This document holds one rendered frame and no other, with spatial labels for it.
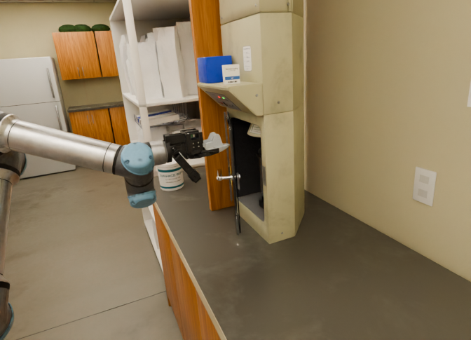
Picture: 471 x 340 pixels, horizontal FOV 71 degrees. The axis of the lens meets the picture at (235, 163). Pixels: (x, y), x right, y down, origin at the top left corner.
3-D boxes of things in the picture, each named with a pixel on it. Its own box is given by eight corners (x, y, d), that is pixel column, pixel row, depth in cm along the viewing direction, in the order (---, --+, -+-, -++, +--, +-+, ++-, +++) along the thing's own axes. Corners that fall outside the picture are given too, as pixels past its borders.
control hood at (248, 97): (226, 105, 133) (223, 80, 130) (264, 115, 104) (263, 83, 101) (199, 109, 129) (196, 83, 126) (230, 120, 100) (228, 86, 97)
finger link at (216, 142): (231, 132, 105) (204, 137, 101) (233, 150, 107) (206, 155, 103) (228, 130, 108) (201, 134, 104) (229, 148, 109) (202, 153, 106)
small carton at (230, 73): (237, 82, 112) (236, 64, 110) (240, 83, 107) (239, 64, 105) (223, 83, 111) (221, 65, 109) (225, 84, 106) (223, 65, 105)
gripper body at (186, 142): (205, 131, 100) (165, 137, 96) (207, 158, 103) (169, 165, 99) (197, 127, 107) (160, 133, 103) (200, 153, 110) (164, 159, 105)
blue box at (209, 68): (223, 80, 129) (221, 56, 126) (233, 80, 120) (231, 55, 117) (199, 82, 125) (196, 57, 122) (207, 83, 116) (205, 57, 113)
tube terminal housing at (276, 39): (282, 198, 156) (277, 23, 133) (325, 227, 128) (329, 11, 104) (234, 210, 147) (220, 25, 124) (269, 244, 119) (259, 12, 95)
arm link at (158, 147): (155, 169, 97) (150, 162, 104) (170, 166, 99) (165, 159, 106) (151, 144, 95) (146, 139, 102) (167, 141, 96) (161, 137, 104)
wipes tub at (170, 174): (181, 180, 189) (177, 155, 184) (186, 188, 177) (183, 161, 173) (158, 185, 184) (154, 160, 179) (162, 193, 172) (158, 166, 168)
